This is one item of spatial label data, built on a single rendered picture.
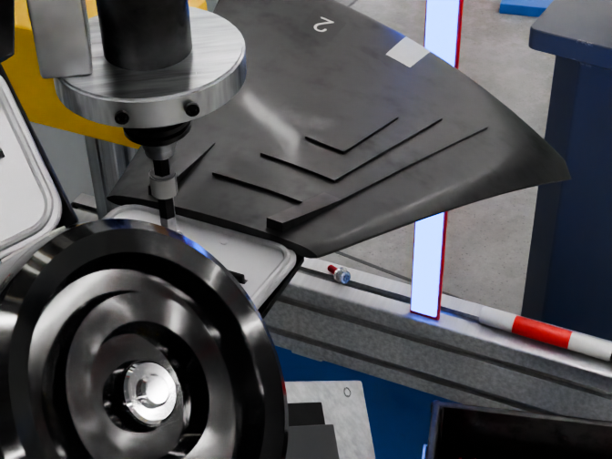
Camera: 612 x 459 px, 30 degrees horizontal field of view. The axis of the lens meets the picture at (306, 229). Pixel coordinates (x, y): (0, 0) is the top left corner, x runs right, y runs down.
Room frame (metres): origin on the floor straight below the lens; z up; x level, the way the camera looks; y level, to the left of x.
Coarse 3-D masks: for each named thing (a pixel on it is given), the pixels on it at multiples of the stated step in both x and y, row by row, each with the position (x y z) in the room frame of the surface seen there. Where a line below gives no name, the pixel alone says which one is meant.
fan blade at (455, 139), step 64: (256, 0) 0.59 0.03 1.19; (320, 0) 0.61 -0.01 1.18; (256, 64) 0.53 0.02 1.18; (320, 64) 0.54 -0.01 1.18; (384, 64) 0.55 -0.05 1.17; (448, 64) 0.58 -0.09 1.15; (192, 128) 0.47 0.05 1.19; (256, 128) 0.47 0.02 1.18; (320, 128) 0.47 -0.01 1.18; (384, 128) 0.48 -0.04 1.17; (448, 128) 0.50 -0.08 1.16; (512, 128) 0.53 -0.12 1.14; (128, 192) 0.41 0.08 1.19; (192, 192) 0.41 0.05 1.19; (256, 192) 0.41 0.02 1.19; (320, 192) 0.41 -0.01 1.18; (384, 192) 0.43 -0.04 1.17; (448, 192) 0.44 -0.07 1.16; (320, 256) 0.37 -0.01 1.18
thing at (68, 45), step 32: (32, 0) 0.34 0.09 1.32; (64, 0) 0.34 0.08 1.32; (64, 32) 0.34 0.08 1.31; (96, 32) 0.38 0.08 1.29; (192, 32) 0.37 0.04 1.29; (224, 32) 0.37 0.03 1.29; (64, 64) 0.34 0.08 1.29; (96, 64) 0.35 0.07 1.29; (192, 64) 0.35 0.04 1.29; (224, 64) 0.35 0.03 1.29; (64, 96) 0.34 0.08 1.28; (96, 96) 0.33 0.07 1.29; (128, 96) 0.33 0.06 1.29; (160, 96) 0.33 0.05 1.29; (192, 96) 0.33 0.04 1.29; (224, 96) 0.34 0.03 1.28
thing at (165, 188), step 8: (160, 160) 0.36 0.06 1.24; (168, 160) 0.36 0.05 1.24; (160, 168) 0.36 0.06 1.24; (168, 168) 0.36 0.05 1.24; (152, 176) 0.36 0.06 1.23; (160, 176) 0.36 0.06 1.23; (168, 176) 0.36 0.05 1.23; (176, 176) 0.36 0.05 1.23; (152, 184) 0.36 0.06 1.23; (160, 184) 0.36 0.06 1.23; (168, 184) 0.36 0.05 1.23; (176, 184) 0.36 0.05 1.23; (152, 192) 0.36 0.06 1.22; (160, 192) 0.36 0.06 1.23; (168, 192) 0.36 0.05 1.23; (176, 192) 0.36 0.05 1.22; (160, 200) 0.36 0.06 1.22; (168, 200) 0.36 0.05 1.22; (160, 208) 0.36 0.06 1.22; (168, 208) 0.36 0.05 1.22; (160, 216) 0.36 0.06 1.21; (168, 216) 0.36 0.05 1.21; (168, 224) 0.36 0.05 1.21; (176, 224) 0.36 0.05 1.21
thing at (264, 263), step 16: (128, 208) 0.40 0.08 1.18; (144, 208) 0.40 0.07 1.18; (160, 224) 0.39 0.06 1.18; (192, 224) 0.39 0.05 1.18; (208, 224) 0.39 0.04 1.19; (208, 240) 0.38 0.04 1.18; (224, 240) 0.38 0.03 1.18; (240, 240) 0.38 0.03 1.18; (256, 240) 0.38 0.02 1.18; (224, 256) 0.37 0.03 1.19; (240, 256) 0.37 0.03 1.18; (256, 256) 0.37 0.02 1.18; (272, 256) 0.37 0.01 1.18; (288, 256) 0.37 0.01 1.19; (240, 272) 0.36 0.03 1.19; (256, 272) 0.36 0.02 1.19; (272, 272) 0.35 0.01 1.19; (288, 272) 0.36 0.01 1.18; (256, 288) 0.35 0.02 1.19; (272, 288) 0.35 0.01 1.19; (256, 304) 0.33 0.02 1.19
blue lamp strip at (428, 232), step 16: (432, 0) 0.68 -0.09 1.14; (448, 0) 0.67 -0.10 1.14; (432, 16) 0.68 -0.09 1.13; (448, 16) 0.67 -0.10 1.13; (432, 32) 0.68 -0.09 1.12; (448, 32) 0.67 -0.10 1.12; (432, 48) 0.68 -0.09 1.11; (448, 48) 0.67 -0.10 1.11; (416, 224) 0.68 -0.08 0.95; (432, 224) 0.67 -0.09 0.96; (416, 240) 0.68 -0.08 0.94; (432, 240) 0.67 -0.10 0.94; (416, 256) 0.68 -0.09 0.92; (432, 256) 0.67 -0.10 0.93; (416, 272) 0.68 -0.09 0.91; (432, 272) 0.67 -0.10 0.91; (416, 288) 0.68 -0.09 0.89; (432, 288) 0.67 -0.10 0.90; (416, 304) 0.68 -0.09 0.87; (432, 304) 0.67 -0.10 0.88
